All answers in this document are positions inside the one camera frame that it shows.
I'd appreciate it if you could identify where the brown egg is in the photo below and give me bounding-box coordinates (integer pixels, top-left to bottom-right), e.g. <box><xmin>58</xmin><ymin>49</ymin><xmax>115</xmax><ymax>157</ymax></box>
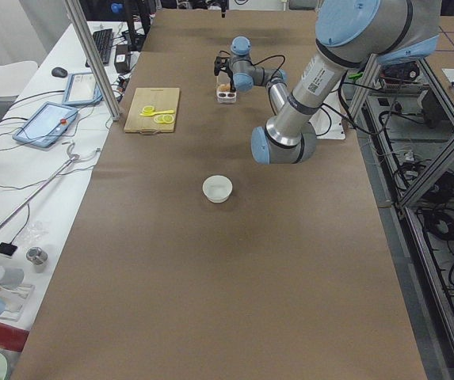
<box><xmin>217</xmin><ymin>84</ymin><xmax>230</xmax><ymax>92</ymax></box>

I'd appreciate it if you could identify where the clear plastic egg box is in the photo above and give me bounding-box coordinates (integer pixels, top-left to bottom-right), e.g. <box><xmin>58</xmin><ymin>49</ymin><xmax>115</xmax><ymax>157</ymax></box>
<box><xmin>216</xmin><ymin>82</ymin><xmax>237</xmax><ymax>104</ymax></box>

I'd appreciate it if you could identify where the black box device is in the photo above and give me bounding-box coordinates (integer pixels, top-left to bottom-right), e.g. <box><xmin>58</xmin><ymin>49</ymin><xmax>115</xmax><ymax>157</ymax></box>
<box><xmin>114</xmin><ymin>44</ymin><xmax>132</xmax><ymax>74</ymax></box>

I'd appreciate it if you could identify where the wooden cutting board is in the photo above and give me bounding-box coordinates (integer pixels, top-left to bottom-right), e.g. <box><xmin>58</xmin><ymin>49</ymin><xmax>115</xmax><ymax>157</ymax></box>
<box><xmin>124</xmin><ymin>87</ymin><xmax>181</xmax><ymax>135</ymax></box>

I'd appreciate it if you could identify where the yellow plastic knife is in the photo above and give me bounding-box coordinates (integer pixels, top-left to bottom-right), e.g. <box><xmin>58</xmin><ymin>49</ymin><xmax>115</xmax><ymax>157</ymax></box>
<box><xmin>139</xmin><ymin>109</ymin><xmax>175</xmax><ymax>116</ymax></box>

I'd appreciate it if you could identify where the white bowl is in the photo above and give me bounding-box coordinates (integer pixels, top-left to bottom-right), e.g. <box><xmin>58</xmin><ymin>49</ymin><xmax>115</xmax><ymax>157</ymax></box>
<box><xmin>202</xmin><ymin>175</ymin><xmax>233</xmax><ymax>203</ymax></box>

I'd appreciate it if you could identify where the black keyboard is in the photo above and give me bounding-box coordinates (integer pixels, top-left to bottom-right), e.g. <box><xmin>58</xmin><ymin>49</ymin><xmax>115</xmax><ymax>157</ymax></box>
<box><xmin>92</xmin><ymin>28</ymin><xmax>113</xmax><ymax>66</ymax></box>

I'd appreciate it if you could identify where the blue teach pendant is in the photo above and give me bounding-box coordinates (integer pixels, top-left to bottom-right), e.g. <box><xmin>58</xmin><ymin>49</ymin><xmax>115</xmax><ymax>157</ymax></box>
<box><xmin>62</xmin><ymin>72</ymin><xmax>102</xmax><ymax>106</ymax></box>
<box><xmin>13</xmin><ymin>102</ymin><xmax>78</xmax><ymax>148</ymax></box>

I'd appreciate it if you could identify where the black computer mouse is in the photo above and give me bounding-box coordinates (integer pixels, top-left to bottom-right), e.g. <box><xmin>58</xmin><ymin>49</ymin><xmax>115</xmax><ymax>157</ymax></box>
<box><xmin>51</xmin><ymin>66</ymin><xmax>68</xmax><ymax>78</ymax></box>

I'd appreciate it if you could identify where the metal rod stand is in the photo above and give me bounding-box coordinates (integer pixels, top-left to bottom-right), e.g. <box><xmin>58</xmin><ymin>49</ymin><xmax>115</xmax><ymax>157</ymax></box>
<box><xmin>0</xmin><ymin>142</ymin><xmax>101</xmax><ymax>230</ymax></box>

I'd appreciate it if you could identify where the small metal cylinder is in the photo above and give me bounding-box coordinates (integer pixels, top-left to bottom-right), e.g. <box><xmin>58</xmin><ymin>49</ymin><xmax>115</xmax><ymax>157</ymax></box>
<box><xmin>25</xmin><ymin>246</ymin><xmax>48</xmax><ymax>273</ymax></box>

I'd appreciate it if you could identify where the small black square pad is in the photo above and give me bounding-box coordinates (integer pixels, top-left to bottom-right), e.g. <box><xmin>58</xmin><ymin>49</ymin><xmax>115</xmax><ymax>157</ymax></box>
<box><xmin>0</xmin><ymin>242</ymin><xmax>17</xmax><ymax>257</ymax></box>

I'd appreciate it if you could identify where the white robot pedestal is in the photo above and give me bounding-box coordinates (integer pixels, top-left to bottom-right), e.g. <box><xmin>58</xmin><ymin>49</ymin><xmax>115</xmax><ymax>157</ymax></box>
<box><xmin>310</xmin><ymin>93</ymin><xmax>345</xmax><ymax>140</ymax></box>

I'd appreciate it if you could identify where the aluminium frame post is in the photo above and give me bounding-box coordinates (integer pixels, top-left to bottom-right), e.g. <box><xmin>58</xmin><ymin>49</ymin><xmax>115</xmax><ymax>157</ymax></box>
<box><xmin>63</xmin><ymin>0</ymin><xmax>120</xmax><ymax>121</ymax></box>

